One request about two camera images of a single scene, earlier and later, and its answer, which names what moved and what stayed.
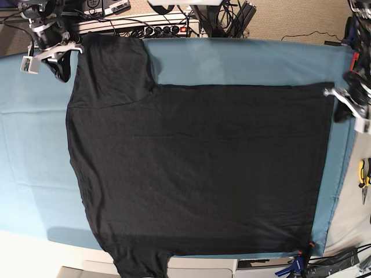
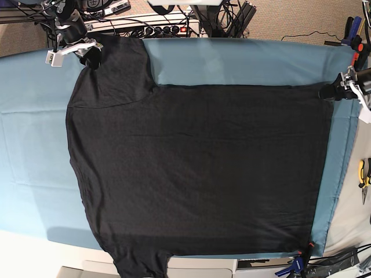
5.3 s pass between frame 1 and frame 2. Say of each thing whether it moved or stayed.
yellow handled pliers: stayed
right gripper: moved
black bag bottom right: stayed
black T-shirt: stayed
